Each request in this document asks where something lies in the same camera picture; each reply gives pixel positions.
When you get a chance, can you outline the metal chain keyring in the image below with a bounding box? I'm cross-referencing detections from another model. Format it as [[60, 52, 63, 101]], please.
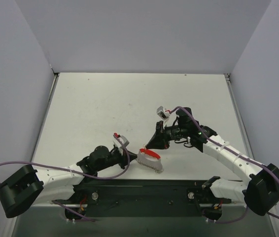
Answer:
[[136, 151, 164, 173]]

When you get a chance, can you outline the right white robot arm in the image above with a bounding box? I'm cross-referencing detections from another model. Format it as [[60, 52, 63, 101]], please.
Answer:
[[146, 106, 279, 216]]

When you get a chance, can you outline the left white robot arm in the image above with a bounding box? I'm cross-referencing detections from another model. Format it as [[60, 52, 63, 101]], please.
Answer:
[[0, 146, 137, 218]]

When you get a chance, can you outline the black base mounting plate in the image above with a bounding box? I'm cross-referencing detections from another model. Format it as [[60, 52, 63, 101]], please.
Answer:
[[54, 179, 232, 218]]

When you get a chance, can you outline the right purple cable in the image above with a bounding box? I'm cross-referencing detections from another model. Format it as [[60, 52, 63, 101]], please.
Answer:
[[169, 106, 279, 220]]

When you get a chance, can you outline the purple cable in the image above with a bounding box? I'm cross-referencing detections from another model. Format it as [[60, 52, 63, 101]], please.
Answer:
[[169, 106, 279, 220], [0, 137, 130, 187]]

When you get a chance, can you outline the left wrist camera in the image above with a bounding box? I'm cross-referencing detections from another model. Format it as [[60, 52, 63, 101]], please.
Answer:
[[113, 134, 129, 153]]

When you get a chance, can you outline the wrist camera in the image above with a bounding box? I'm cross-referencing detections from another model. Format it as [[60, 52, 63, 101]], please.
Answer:
[[113, 134, 129, 153], [156, 106, 171, 126]]

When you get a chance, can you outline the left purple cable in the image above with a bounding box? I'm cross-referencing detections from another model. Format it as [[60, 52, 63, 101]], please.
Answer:
[[0, 137, 130, 187]]

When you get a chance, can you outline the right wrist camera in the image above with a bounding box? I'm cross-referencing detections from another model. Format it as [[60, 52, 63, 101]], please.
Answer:
[[156, 106, 171, 126]]

